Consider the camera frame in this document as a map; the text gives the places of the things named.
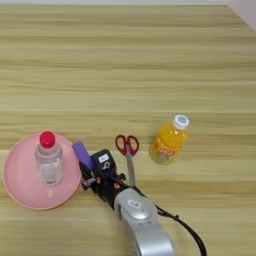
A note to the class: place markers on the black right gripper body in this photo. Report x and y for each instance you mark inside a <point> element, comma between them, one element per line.
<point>108,186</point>

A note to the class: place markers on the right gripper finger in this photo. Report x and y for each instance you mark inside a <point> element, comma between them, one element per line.
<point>86,173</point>

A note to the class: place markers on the purple rectangular block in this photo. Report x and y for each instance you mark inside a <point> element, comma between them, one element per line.
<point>81,153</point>

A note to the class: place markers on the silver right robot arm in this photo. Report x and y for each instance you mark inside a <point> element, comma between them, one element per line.
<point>143,223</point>

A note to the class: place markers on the black box with white label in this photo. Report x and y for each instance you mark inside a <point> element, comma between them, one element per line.
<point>104,160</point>

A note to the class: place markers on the clear bottle with red cap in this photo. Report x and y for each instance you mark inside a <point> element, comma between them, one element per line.
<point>49,163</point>

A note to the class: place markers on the pink round plate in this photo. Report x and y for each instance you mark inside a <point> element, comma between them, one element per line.
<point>23,176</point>

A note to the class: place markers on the orange juice bottle white cap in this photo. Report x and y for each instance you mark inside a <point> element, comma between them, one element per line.
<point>168,143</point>

